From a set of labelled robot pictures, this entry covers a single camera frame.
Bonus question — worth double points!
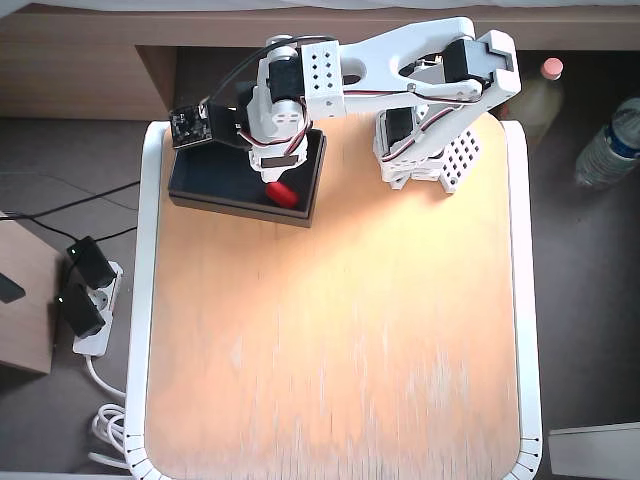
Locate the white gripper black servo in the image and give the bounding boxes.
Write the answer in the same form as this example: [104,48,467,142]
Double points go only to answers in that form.
[247,106,310,188]

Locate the red lego block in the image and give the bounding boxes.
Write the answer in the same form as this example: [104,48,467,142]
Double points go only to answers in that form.
[264,182,300,209]

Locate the black rectangular bin box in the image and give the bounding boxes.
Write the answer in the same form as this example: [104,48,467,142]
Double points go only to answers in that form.
[167,127,329,230]

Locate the white bed sheet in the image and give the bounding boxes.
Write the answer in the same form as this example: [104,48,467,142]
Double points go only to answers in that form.
[0,0,640,19]

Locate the black power adapter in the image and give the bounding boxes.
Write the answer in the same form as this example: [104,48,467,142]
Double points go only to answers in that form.
[66,236,117,290]
[53,283,107,339]

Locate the brown wooden furniture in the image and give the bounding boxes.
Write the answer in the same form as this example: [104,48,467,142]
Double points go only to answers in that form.
[0,4,640,121]

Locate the white power strip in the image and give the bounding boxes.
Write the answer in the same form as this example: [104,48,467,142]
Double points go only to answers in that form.
[72,259,125,357]

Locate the yellow bottle with pink cap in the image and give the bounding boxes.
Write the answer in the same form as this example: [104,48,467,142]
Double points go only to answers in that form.
[499,57,569,151]

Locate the flat black object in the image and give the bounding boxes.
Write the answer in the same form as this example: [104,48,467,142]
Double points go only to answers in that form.
[0,272,26,305]

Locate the brown cardboard box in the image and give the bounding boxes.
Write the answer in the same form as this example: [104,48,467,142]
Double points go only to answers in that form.
[0,209,66,376]

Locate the clear plastic water bottle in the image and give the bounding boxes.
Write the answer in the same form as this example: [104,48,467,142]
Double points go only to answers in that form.
[573,97,640,189]

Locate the grey box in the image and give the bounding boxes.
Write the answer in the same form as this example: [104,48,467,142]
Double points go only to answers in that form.
[547,422,640,480]

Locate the black wrist camera board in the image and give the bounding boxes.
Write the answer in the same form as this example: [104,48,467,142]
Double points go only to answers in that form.
[168,101,250,151]

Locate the black camera cable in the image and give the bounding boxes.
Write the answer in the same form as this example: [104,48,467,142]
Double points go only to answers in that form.
[202,34,339,109]

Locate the thin black floor cable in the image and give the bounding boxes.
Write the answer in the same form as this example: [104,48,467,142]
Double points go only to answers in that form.
[0,211,76,247]
[97,225,139,245]
[29,180,140,220]

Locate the white power strip cable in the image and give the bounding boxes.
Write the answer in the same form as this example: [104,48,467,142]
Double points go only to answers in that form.
[85,352,132,471]

